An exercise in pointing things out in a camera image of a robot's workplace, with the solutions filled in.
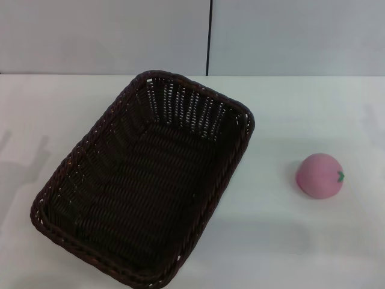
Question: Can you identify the dark brown woven basket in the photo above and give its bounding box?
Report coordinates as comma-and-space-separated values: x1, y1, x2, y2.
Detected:
29, 69, 256, 289

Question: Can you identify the pink peach toy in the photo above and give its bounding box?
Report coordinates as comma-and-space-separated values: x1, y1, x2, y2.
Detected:
295, 152, 346, 200

